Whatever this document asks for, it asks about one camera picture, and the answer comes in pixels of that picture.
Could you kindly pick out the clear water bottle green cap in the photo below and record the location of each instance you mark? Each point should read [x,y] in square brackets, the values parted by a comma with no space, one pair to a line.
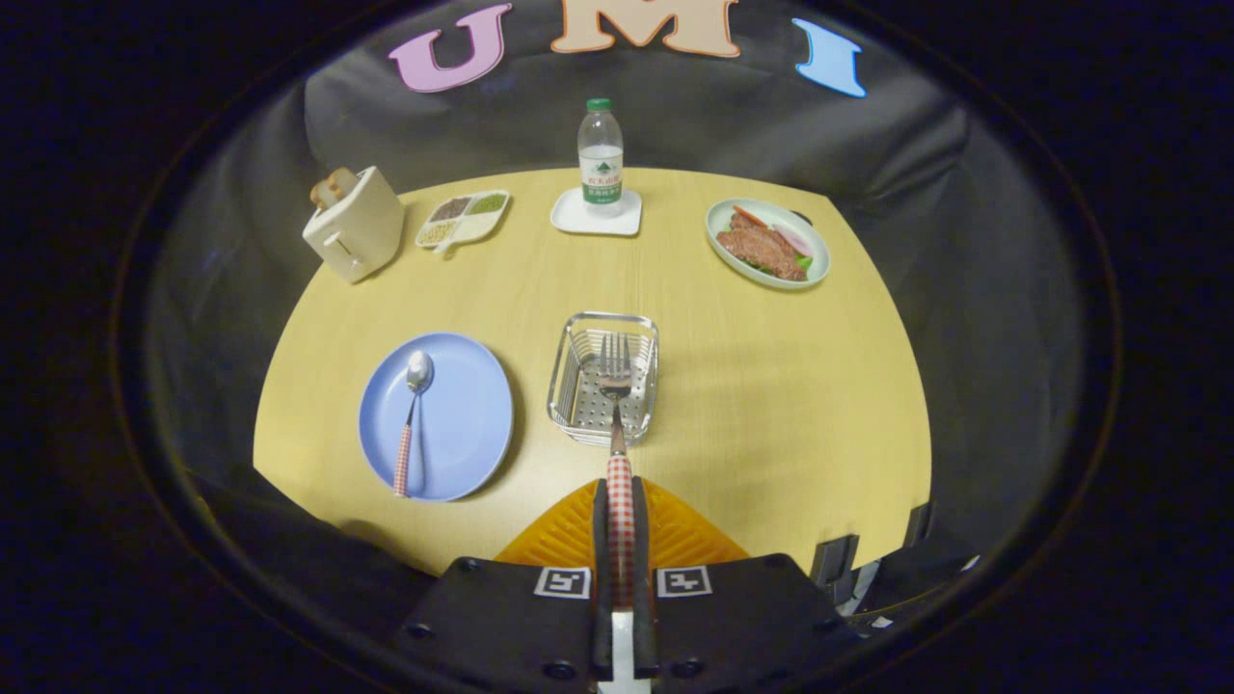
[601,154]

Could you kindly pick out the black backdrop cloth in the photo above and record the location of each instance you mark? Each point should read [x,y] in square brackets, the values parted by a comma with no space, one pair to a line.
[771,135]

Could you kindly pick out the toasted bread slice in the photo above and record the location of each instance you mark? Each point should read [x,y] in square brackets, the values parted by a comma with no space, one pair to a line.
[342,181]
[321,195]

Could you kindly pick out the pale green plate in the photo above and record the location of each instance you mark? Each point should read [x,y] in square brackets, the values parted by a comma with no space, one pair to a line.
[723,253]

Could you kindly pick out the cream toaster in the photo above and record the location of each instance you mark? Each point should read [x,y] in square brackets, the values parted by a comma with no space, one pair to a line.
[362,231]

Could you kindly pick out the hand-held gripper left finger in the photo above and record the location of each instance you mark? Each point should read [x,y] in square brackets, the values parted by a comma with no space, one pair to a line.
[601,578]

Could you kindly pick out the blue round plate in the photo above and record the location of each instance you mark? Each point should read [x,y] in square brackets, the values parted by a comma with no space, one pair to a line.
[463,414]

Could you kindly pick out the cooked meat with garnish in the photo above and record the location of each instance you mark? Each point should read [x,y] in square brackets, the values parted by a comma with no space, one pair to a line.
[762,249]

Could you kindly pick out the white square coaster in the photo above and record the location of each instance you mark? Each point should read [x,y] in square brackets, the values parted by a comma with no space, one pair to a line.
[569,220]

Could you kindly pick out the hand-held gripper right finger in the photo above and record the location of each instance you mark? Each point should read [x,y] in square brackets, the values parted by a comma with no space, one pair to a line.
[640,578]

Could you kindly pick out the white divided snack tray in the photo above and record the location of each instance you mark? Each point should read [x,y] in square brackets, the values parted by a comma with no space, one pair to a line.
[472,217]

